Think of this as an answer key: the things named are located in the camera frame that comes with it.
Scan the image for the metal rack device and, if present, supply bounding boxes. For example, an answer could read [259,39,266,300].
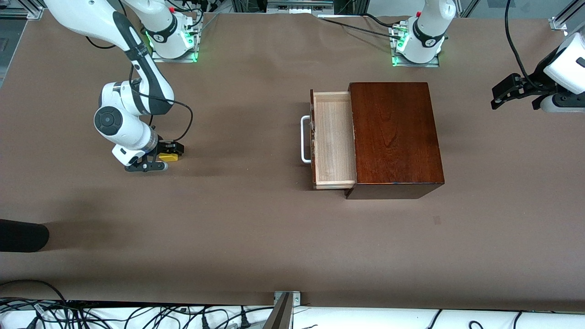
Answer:
[266,0,335,14]

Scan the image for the grey metal pole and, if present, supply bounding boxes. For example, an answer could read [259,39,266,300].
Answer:
[262,292,294,329]

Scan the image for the black cable on table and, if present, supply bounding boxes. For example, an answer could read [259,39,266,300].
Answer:
[319,15,408,40]

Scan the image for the brown table cover sheet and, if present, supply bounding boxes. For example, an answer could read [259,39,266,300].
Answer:
[0,11,585,312]

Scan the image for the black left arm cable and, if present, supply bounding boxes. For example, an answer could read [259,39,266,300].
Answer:
[505,0,542,90]

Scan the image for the black cable loop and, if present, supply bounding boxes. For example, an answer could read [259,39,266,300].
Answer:
[0,279,70,329]

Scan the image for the white drawer handle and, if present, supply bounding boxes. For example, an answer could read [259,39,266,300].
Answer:
[300,116,313,164]

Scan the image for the small metal bracket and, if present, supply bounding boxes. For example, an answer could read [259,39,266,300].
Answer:
[273,291,301,306]

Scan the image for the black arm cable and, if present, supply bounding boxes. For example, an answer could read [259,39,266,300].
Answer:
[505,0,542,90]
[129,64,193,143]

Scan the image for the black cylinder object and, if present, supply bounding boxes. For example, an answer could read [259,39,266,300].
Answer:
[0,219,50,253]

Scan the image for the light wood drawer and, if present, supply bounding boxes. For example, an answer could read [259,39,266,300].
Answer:
[310,89,358,190]

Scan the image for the aluminium frame profile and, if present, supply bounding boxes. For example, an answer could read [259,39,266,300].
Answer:
[548,0,585,31]

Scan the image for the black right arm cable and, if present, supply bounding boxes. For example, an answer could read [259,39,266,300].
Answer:
[129,64,193,143]

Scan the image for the dark brown wooden cabinet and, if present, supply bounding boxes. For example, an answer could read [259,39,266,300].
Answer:
[345,82,445,200]

